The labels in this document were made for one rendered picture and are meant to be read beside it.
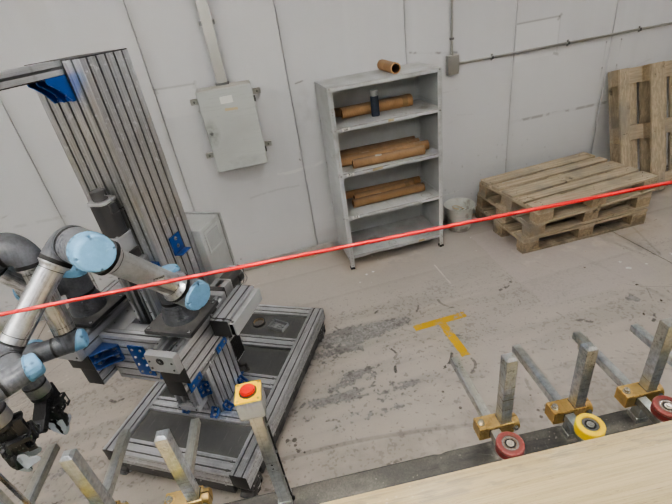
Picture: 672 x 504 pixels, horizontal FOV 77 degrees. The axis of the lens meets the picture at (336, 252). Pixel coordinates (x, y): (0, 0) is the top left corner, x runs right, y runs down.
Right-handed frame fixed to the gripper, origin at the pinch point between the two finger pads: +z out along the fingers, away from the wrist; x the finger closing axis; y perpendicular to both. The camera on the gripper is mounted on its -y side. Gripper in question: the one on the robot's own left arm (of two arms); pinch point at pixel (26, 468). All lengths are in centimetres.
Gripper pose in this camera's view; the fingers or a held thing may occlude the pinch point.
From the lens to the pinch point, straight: 171.7
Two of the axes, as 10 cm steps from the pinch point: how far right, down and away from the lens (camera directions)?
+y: 8.7, -3.5, 3.6
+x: -4.8, -3.9, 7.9
